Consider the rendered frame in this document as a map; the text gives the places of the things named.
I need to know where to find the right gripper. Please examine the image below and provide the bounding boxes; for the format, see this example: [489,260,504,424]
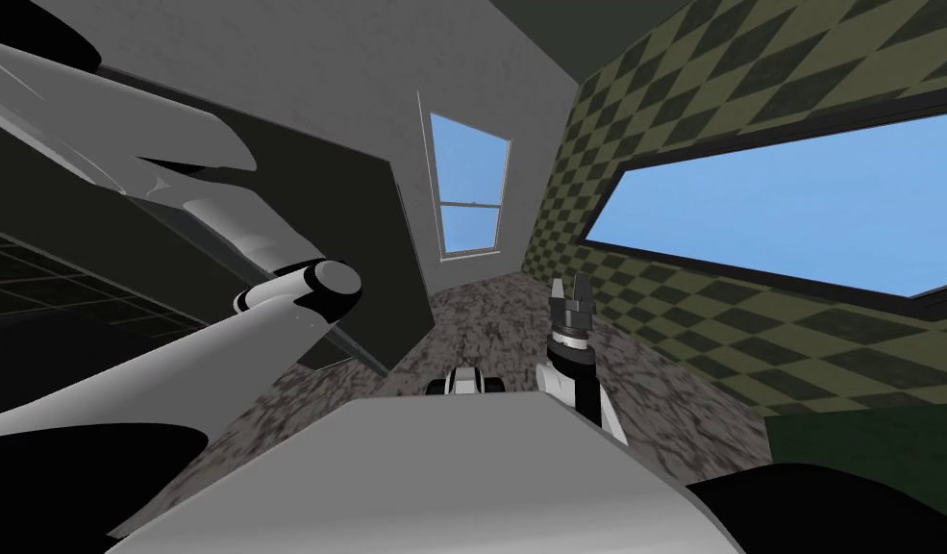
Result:
[548,269,598,340]

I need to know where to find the narrow white-framed window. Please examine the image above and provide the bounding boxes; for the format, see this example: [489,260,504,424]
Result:
[415,90,513,264]

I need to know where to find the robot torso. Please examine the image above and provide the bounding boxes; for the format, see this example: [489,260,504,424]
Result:
[107,366,751,554]

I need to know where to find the dark grey door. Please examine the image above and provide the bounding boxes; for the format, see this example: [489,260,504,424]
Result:
[95,64,436,379]

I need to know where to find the wide dark-framed window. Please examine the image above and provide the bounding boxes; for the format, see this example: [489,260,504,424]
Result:
[579,83,947,323]

